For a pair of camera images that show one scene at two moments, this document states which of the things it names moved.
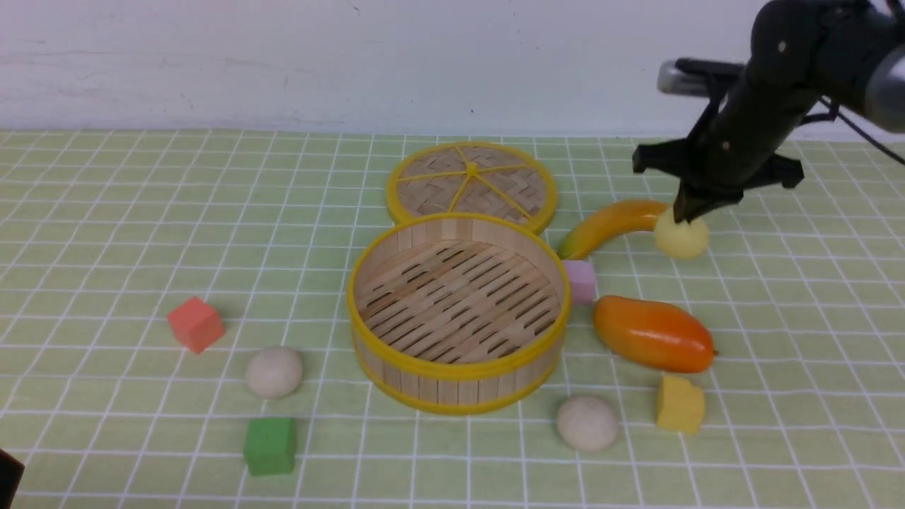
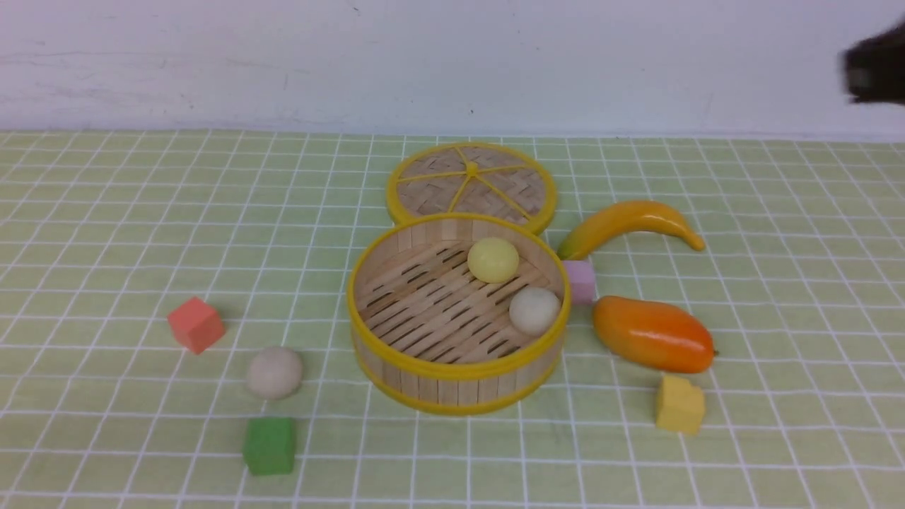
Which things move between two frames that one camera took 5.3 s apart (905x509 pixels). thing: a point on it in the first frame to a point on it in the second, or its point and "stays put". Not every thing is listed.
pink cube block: x=582 y=277 stays put
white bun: x=273 y=372 stays put
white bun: x=587 y=423 to x=534 y=311
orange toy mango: x=657 y=334 stays put
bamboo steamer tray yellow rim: x=457 y=313 stays put
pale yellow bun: x=681 y=240 to x=493 y=260
